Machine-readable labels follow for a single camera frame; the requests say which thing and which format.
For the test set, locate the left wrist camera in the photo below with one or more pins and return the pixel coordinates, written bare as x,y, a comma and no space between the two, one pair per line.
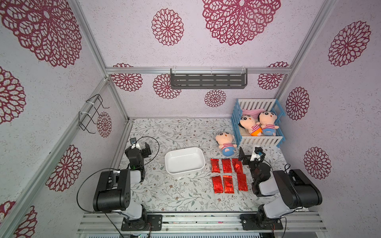
134,142

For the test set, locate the blue white toy crib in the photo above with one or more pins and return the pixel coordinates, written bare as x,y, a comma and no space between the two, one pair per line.
242,136

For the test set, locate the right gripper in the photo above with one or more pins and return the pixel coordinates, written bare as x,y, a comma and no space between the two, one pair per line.
248,160

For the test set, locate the plush doll blue shorts crib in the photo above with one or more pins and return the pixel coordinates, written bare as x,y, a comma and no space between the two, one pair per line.
267,122

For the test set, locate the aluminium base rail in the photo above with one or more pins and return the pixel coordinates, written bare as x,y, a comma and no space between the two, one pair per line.
209,222

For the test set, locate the red tea bag box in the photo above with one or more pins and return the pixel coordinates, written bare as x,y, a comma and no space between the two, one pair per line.
228,184

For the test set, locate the white plastic storage box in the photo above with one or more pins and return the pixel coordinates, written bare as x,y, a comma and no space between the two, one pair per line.
184,161

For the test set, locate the pink blanket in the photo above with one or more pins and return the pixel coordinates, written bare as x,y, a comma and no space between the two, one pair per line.
254,113

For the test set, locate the red tea bag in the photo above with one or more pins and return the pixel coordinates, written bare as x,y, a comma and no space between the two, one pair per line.
227,166
237,165
217,184
215,168
242,182

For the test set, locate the grey wall shelf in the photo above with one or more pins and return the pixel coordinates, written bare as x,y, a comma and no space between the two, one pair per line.
211,80

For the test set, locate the plush doll orange shorts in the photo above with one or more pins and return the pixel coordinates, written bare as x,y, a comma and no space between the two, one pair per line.
253,128

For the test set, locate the plush doll blue shorts table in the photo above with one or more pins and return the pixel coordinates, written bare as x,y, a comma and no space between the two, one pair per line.
225,142

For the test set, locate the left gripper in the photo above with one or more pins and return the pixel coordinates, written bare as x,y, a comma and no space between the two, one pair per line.
145,151

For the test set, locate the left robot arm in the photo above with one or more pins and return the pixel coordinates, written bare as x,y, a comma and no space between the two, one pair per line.
113,193

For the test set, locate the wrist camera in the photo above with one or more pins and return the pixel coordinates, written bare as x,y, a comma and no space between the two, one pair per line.
134,142
258,155

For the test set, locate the black wire wall rack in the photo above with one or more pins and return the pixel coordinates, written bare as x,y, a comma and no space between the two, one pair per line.
86,117

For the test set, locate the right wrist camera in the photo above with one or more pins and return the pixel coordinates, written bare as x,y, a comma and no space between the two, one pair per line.
258,155

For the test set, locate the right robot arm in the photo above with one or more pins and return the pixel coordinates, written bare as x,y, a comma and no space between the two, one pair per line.
294,187

